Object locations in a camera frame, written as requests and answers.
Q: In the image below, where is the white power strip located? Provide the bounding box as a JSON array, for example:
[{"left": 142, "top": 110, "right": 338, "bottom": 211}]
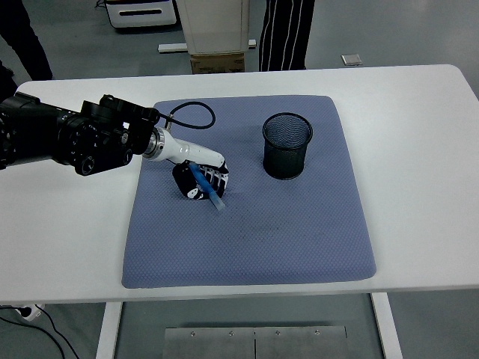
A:
[{"left": 14, "top": 303, "right": 46, "bottom": 322}]

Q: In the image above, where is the black mesh pen holder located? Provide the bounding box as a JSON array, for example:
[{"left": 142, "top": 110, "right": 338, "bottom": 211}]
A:
[{"left": 261, "top": 112, "right": 314, "bottom": 180}]

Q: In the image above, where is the white cabinet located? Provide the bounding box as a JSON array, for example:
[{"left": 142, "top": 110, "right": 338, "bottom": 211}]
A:
[{"left": 176, "top": 0, "right": 251, "bottom": 56}]

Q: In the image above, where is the white appliance with dark slot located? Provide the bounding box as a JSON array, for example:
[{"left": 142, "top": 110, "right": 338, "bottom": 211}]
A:
[{"left": 104, "top": 0, "right": 178, "bottom": 30}]

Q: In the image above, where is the grey metal plate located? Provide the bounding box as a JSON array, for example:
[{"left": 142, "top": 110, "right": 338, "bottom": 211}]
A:
[{"left": 163, "top": 325, "right": 385, "bottom": 359}]

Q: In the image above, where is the black floor cable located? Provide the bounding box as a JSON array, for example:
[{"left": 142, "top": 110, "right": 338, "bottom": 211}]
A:
[
  {"left": 43, "top": 308, "right": 81, "bottom": 359},
  {"left": 0, "top": 316, "right": 65, "bottom": 359}
]

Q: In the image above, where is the blue marker with clear cap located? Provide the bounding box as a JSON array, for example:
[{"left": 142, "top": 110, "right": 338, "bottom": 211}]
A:
[{"left": 189, "top": 162, "right": 227, "bottom": 214}]

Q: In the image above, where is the white flat base bar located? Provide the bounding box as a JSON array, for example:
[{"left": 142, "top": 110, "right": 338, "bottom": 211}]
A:
[{"left": 157, "top": 39, "right": 257, "bottom": 53}]

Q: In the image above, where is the brown cardboard box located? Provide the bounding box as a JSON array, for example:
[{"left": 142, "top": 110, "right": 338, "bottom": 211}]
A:
[{"left": 189, "top": 52, "right": 246, "bottom": 75}]

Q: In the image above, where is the person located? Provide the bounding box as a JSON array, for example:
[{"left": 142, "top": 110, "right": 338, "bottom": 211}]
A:
[
  {"left": 0, "top": 0, "right": 54, "bottom": 102},
  {"left": 257, "top": 0, "right": 316, "bottom": 72}
]

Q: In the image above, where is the blue-grey textured mat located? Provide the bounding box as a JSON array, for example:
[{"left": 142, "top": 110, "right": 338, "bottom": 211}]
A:
[{"left": 121, "top": 95, "right": 377, "bottom": 289}]

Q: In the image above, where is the white table leg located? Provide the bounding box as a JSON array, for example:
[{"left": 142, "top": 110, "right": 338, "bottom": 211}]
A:
[
  {"left": 370, "top": 292, "right": 403, "bottom": 359},
  {"left": 95, "top": 301, "right": 123, "bottom": 359}
]

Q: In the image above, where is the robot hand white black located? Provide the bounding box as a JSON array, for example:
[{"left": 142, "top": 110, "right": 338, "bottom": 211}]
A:
[{"left": 161, "top": 129, "right": 230, "bottom": 202}]

